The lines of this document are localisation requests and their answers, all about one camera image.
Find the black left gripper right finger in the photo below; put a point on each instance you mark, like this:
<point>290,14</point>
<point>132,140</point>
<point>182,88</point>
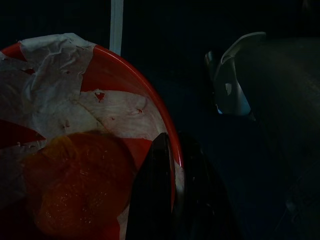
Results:
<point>202,205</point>

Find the white floor tape strip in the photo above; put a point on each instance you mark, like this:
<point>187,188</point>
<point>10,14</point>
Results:
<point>116,25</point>

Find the white paper towel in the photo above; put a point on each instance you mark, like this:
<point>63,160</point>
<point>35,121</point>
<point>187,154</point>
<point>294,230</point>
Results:
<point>50,87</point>

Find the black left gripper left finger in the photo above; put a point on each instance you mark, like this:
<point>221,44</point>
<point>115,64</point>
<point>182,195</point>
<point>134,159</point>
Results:
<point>152,195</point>

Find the orange-red round fruit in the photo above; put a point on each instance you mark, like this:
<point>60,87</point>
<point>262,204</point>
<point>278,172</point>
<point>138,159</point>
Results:
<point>80,190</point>

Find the red plastic bowl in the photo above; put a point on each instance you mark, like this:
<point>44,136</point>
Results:
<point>112,67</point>

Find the grey robot leg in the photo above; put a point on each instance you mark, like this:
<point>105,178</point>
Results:
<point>230,75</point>

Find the black floor mat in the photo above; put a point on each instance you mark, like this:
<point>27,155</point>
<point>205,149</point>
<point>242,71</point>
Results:
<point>162,50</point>

